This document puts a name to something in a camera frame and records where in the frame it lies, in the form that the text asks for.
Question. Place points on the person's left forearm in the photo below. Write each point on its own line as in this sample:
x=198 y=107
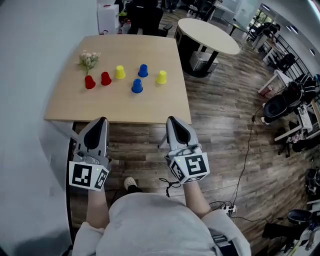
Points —
x=97 y=207

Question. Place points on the white power strip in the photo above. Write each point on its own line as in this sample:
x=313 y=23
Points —
x=231 y=210

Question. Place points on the blue paper cup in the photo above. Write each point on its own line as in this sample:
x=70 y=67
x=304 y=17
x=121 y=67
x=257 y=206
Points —
x=143 y=71
x=137 y=86

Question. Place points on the person's white shoe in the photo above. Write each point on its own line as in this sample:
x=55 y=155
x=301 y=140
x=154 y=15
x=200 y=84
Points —
x=130 y=182

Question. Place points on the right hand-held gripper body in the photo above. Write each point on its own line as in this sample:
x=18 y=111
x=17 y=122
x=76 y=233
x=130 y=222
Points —
x=195 y=165

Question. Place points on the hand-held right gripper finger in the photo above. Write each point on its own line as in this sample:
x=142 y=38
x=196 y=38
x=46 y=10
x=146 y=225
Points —
x=170 y=140
x=192 y=140

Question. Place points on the round white table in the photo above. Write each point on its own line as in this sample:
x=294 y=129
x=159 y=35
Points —
x=207 y=35

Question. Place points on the red paper cup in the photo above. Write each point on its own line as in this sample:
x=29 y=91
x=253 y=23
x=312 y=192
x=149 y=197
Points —
x=90 y=83
x=106 y=79

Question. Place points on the grey metal box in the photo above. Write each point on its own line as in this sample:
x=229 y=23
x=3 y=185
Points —
x=202 y=61

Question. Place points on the white desk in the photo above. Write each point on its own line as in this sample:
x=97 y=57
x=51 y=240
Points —
x=282 y=76

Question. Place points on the person's grey sweatshirt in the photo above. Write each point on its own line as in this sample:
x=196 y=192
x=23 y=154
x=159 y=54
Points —
x=155 y=225

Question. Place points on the artificial flower sprig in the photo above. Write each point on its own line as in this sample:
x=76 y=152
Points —
x=88 y=60

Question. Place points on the yellow paper cup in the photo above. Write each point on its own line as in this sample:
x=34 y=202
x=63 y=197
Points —
x=120 y=72
x=161 y=77

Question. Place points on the person's right forearm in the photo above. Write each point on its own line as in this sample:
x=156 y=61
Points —
x=197 y=200

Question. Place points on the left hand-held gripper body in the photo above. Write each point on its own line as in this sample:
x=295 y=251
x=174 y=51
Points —
x=80 y=175

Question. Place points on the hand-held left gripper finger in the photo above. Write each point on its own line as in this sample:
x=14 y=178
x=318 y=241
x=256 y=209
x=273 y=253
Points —
x=103 y=145
x=80 y=142

